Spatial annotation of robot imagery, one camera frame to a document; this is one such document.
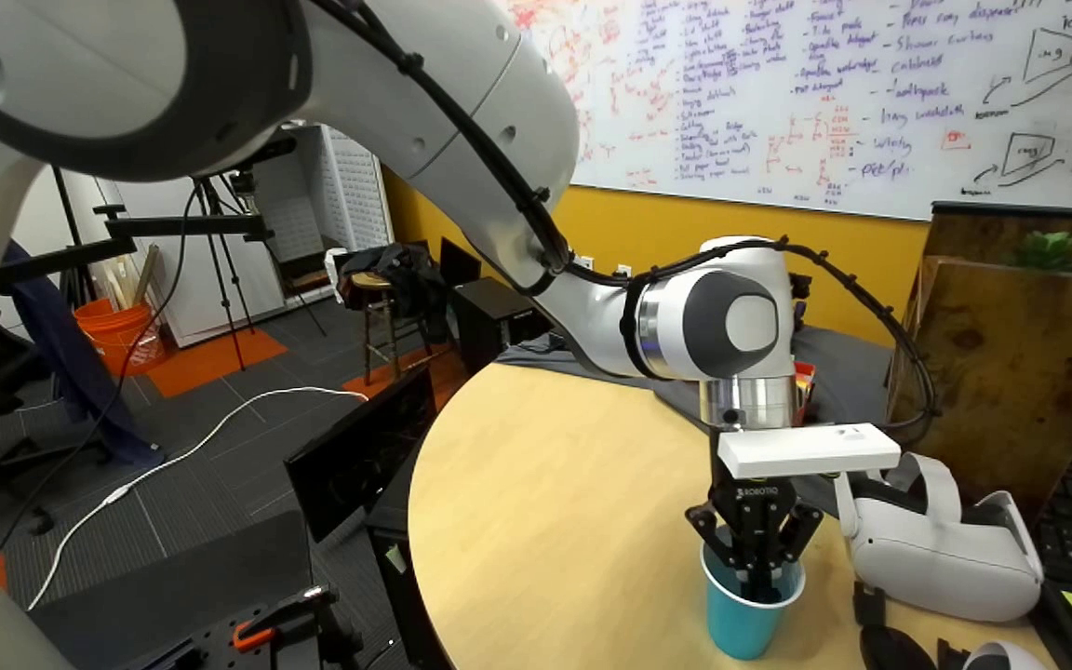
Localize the light blue plastic cup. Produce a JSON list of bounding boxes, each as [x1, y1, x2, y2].
[[696, 537, 810, 661]]

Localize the colourful block toy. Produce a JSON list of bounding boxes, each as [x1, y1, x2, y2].
[[790, 356, 821, 433]]

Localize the white floor cable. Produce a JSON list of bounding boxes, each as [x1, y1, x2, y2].
[[21, 380, 377, 614]]

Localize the orange floor mat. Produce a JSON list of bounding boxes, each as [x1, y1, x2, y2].
[[71, 294, 295, 401]]

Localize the grey cloth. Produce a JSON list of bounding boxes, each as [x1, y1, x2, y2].
[[495, 321, 909, 502]]

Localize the black camera tripod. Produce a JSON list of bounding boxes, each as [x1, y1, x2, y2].
[[187, 171, 305, 380]]

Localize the dark blue jacket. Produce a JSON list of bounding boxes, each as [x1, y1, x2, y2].
[[0, 237, 156, 464]]

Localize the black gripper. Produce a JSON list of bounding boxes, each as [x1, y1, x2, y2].
[[682, 471, 830, 607]]

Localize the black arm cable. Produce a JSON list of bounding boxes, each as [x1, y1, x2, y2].
[[308, 0, 937, 439]]

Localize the whiteboard with drawings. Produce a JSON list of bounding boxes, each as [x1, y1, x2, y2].
[[502, 0, 1072, 247]]

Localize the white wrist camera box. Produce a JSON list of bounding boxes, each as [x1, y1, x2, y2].
[[712, 418, 909, 488]]

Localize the black wooden-seat stool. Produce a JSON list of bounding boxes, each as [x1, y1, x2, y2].
[[332, 241, 448, 382]]

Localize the white VR headset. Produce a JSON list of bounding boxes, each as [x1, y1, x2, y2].
[[830, 449, 1051, 630]]

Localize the black monitor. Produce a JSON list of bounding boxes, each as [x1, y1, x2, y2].
[[283, 361, 442, 550]]

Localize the small green potted plant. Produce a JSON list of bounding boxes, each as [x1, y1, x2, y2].
[[1009, 226, 1072, 280]]

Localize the orange-handled black clamp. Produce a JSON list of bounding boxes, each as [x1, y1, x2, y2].
[[124, 581, 359, 670]]

